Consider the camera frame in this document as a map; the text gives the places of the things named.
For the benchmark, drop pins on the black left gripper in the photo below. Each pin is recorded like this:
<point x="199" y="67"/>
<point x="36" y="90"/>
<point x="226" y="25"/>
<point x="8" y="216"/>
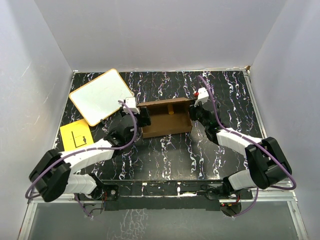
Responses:
<point x="144" y="121"/>

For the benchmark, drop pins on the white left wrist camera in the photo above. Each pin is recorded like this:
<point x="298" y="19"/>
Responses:
<point x="130" y="105"/>

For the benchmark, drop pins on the whiteboard with orange frame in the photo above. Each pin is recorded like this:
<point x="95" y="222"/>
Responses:
<point x="99" y="98"/>

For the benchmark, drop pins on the aluminium rail frame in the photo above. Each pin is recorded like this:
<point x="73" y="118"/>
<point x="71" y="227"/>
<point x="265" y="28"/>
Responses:
<point x="270" y="215"/>

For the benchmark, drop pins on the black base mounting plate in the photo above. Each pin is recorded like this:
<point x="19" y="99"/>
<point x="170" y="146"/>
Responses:
<point x="210" y="195"/>

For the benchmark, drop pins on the small yellow cylinder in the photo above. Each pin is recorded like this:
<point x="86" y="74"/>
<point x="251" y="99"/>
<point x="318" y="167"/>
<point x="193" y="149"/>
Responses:
<point x="170" y="109"/>

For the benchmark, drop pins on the yellow notebook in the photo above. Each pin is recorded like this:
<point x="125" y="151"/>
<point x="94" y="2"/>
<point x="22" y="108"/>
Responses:
<point x="76" y="135"/>

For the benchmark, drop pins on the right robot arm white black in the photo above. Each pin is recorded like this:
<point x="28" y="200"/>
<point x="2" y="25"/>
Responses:
<point x="267" y="164"/>

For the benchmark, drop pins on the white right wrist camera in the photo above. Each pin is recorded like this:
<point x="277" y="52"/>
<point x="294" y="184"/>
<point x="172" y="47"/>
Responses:
<point x="201" y="96"/>

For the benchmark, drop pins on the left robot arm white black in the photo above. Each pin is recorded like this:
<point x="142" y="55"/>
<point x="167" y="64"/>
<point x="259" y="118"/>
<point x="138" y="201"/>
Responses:
<point x="56" y="172"/>

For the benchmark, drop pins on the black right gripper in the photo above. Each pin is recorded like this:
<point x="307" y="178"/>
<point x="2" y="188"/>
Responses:
<point x="192" y="110"/>

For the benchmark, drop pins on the brown cardboard box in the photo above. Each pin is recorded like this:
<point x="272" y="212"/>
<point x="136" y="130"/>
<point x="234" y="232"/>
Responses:
<point x="162" y="123"/>

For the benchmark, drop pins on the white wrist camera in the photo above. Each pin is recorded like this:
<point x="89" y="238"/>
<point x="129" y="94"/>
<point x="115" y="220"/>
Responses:
<point x="201" y="96"/>
<point x="130" y="105"/>

